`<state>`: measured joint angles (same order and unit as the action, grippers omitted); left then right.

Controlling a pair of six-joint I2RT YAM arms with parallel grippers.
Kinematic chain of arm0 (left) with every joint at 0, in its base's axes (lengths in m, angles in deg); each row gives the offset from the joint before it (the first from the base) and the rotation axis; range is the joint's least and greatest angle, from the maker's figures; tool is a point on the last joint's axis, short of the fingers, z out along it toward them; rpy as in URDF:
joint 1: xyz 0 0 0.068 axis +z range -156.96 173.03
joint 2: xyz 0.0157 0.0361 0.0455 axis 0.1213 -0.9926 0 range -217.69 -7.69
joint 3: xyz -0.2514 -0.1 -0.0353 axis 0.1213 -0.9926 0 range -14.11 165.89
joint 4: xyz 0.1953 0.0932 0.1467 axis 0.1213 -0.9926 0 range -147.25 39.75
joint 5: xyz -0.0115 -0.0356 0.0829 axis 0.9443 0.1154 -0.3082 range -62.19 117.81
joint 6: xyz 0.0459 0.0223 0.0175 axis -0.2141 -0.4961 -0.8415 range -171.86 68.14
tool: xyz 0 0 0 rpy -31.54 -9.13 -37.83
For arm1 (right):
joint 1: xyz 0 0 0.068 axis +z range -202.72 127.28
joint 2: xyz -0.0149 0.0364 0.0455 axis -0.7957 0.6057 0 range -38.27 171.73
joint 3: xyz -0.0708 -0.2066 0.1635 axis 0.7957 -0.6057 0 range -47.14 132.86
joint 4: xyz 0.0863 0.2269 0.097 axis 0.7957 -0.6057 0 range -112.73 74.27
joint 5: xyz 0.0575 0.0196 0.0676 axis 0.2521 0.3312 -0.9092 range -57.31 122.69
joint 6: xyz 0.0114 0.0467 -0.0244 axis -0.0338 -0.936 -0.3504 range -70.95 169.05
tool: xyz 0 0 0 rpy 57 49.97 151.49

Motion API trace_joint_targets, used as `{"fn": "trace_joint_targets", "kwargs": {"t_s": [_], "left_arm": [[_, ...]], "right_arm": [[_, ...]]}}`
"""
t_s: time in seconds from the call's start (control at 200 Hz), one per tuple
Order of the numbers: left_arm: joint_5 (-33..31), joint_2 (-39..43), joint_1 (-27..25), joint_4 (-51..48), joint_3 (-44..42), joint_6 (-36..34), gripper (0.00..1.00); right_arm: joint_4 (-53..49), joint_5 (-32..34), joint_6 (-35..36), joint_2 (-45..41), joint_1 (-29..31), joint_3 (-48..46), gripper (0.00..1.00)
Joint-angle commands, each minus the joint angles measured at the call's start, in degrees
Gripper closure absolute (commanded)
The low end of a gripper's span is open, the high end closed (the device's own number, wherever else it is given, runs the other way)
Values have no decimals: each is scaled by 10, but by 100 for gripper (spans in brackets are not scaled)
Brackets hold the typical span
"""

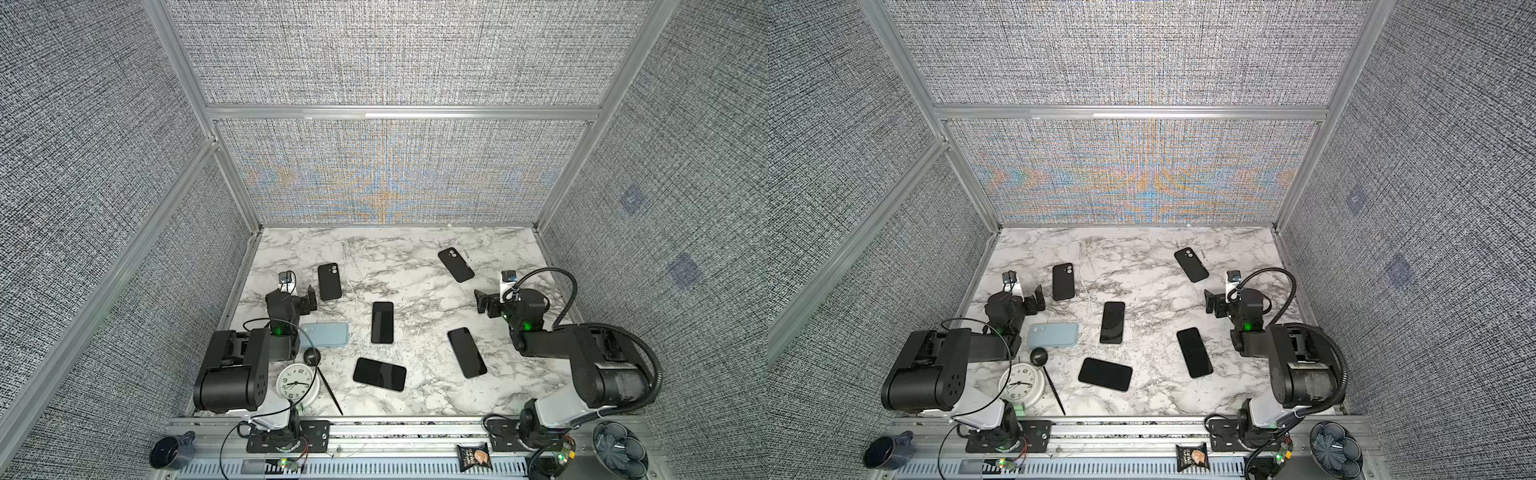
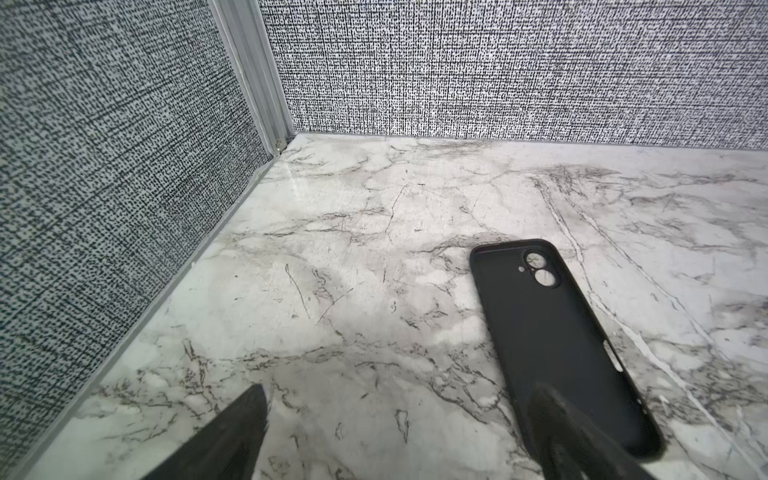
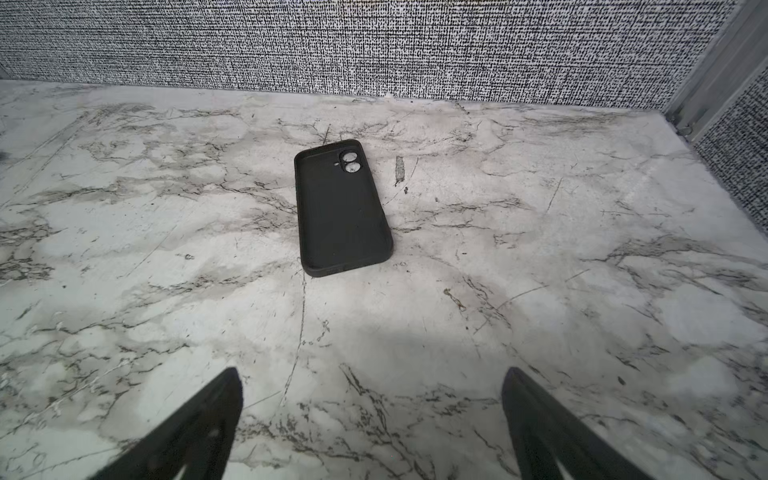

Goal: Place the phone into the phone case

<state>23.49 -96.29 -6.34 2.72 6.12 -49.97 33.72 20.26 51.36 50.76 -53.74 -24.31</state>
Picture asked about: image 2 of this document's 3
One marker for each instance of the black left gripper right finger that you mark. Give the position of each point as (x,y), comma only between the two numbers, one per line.
(569,446)

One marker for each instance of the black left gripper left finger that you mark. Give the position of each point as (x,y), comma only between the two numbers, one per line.
(227,447)

